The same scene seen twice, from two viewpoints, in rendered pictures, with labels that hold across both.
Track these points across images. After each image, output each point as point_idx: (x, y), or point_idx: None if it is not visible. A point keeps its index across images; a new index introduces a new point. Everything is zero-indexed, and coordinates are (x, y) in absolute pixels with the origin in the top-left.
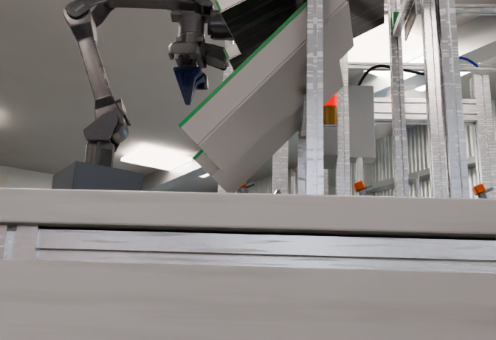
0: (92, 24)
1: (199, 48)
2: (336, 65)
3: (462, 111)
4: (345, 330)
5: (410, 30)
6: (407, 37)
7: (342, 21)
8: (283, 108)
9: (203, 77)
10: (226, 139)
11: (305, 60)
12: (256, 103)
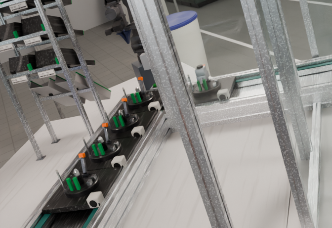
0: (125, 2)
1: (106, 31)
2: (61, 83)
3: (25, 131)
4: None
5: (48, 76)
6: (53, 75)
7: (35, 89)
8: (65, 96)
9: (124, 32)
10: (68, 103)
11: (47, 94)
12: (58, 100)
